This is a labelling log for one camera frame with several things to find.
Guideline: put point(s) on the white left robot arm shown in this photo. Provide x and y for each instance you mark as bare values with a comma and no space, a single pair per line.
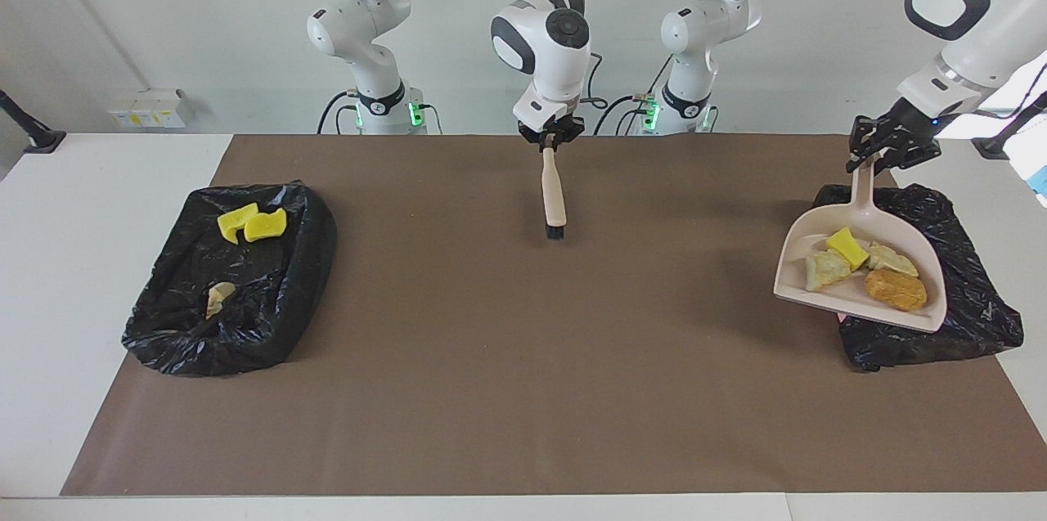
712,22

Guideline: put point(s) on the green and yellow sponge piece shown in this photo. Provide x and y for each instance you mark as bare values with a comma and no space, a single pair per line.
266,225
235,220

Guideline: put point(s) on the black camera stand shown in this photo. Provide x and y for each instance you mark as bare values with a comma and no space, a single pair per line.
994,146
33,135

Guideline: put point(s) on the brown table mat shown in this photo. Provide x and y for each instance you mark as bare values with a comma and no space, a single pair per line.
572,382

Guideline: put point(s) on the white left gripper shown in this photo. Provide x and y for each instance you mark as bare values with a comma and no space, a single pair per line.
941,92

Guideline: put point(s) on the white wall socket box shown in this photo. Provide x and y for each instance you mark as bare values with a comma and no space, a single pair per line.
155,116

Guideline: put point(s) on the black bag lined pink bin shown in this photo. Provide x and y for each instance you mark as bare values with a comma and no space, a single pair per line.
969,292

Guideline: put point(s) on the brown sponge chunk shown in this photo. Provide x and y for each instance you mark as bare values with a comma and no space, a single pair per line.
896,290

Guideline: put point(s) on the beige plastic dustpan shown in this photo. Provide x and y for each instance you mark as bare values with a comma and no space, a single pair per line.
867,304

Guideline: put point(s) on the pale sponge chunk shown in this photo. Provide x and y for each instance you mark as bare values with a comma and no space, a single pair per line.
893,261
219,298
824,270

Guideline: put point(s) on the white and blue box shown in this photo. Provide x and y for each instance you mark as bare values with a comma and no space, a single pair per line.
1039,177

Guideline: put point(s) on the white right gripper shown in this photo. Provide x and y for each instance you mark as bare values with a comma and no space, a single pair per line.
546,108

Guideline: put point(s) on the beige hand brush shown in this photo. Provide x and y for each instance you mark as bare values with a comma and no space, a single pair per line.
554,194

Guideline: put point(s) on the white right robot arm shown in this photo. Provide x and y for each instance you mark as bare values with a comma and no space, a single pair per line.
360,22

